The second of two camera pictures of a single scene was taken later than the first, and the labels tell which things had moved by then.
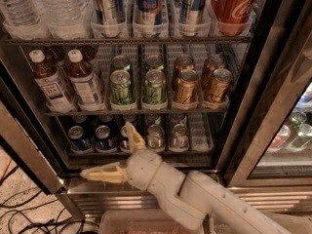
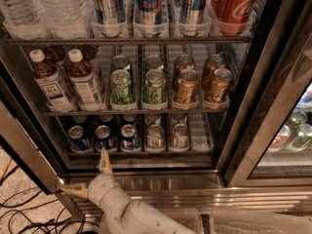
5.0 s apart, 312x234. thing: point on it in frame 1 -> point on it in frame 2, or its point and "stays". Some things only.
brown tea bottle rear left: x=56 y=56 stays
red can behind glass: x=280 y=139 stays
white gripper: x=142 y=170 -> x=99 y=187
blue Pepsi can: x=76 y=137 stays
